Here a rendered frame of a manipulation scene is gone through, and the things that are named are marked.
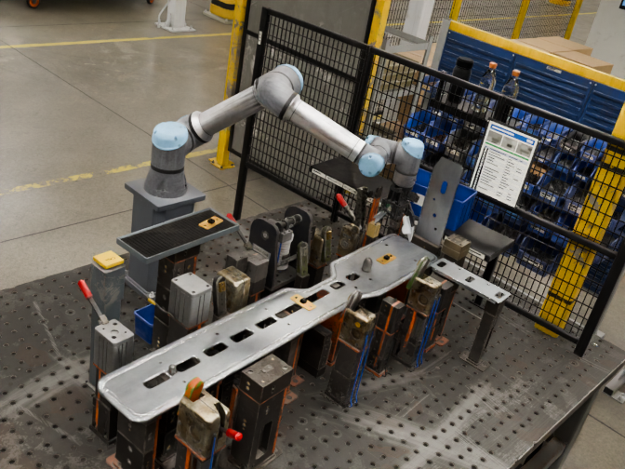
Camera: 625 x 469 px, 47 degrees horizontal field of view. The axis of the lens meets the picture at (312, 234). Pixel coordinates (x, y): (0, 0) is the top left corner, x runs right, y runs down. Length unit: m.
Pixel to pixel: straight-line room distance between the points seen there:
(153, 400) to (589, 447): 2.44
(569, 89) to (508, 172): 1.26
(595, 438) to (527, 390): 1.18
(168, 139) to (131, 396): 0.95
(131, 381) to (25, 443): 0.41
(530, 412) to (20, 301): 1.79
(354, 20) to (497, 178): 1.83
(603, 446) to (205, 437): 2.47
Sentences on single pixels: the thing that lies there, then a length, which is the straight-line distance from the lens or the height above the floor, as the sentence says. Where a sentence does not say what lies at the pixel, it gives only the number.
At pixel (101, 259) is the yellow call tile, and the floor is 1.16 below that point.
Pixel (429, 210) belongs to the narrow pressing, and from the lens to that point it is 2.75.
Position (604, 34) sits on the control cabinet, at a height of 0.98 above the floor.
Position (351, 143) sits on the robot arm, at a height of 1.46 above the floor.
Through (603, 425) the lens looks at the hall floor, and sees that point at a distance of 3.95.
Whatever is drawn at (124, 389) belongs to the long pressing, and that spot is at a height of 1.00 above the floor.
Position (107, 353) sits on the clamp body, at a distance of 1.95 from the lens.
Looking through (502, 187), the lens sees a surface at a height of 1.21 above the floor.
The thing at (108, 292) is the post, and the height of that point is 1.07.
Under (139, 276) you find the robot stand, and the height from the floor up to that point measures 0.76.
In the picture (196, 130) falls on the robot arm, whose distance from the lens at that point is 2.54.
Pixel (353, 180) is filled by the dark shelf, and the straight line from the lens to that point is 3.07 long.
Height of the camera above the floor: 2.25
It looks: 28 degrees down
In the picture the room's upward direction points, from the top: 12 degrees clockwise
